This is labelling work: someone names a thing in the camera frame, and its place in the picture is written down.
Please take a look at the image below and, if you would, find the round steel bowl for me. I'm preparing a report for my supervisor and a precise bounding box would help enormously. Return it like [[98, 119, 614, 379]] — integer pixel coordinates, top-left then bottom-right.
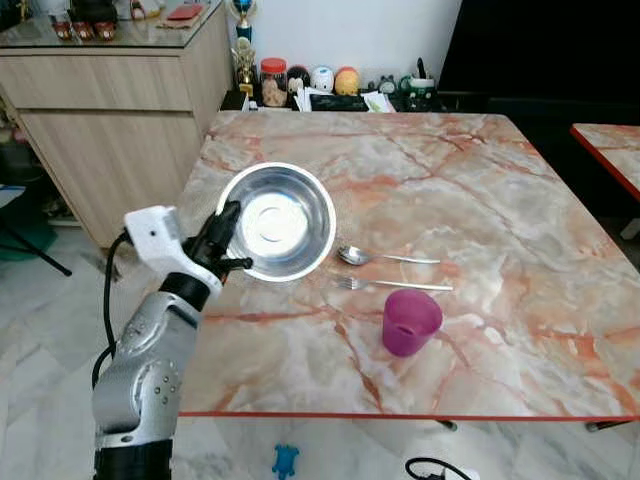
[[215, 162, 338, 283]]

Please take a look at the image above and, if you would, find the steel spoon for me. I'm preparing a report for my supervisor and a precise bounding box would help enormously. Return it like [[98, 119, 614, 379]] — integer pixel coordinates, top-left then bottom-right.
[[337, 245, 442, 267]]

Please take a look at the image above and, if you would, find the red lidded snack jar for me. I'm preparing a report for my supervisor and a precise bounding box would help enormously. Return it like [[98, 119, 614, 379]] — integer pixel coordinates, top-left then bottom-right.
[[259, 58, 290, 109]]

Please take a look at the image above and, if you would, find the light wooden cabinet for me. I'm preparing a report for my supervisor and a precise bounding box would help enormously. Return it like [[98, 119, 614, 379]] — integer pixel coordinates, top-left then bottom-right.
[[0, 0, 237, 250]]

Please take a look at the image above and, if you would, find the black round figurine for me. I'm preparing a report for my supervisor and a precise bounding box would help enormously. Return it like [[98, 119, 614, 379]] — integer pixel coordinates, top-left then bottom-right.
[[288, 66, 312, 97]]

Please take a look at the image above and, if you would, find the steel fork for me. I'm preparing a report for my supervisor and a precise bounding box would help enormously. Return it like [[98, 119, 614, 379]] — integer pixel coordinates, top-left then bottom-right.
[[335, 276, 455, 294]]

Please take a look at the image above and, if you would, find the gold and blue trophy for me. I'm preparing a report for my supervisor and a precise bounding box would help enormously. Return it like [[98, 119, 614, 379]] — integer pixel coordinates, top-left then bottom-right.
[[229, 0, 260, 98]]

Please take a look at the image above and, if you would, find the white round figurine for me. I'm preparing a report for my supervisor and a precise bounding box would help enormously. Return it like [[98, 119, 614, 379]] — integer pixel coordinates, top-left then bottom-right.
[[310, 66, 336, 94]]

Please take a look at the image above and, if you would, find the orange yellow figurine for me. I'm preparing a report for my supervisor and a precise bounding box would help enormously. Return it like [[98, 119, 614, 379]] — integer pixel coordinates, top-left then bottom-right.
[[334, 67, 361, 98]]

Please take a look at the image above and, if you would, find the purple plastic cup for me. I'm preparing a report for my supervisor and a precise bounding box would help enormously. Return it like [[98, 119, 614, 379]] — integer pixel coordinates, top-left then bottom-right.
[[382, 290, 444, 358]]

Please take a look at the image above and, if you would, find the marble side table red edge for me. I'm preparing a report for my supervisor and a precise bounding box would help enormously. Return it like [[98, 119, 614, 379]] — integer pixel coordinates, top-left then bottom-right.
[[570, 123, 640, 202]]

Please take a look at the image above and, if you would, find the blue turtle toy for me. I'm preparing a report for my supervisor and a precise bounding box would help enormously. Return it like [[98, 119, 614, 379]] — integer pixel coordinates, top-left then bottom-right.
[[272, 445, 301, 479]]

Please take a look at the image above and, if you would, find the flat red case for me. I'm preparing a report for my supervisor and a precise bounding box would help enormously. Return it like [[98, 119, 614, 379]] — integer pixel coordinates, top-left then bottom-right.
[[166, 3, 207, 24]]

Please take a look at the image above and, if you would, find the green mug with pens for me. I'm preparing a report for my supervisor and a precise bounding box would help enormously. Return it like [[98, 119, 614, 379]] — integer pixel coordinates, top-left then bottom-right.
[[407, 58, 438, 111]]

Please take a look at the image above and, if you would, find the black television screen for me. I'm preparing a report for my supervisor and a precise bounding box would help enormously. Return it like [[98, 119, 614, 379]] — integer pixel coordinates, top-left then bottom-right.
[[437, 0, 640, 102]]

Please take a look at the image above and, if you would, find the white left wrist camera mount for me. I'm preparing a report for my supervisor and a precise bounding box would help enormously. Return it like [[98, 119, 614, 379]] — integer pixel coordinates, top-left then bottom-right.
[[124, 205, 197, 280]]

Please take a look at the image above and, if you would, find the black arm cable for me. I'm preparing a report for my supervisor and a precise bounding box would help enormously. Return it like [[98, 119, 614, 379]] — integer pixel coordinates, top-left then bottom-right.
[[91, 231, 137, 391]]

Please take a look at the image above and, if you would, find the black floor cable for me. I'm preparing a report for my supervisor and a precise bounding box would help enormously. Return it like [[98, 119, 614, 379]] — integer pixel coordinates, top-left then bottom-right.
[[404, 456, 473, 480]]

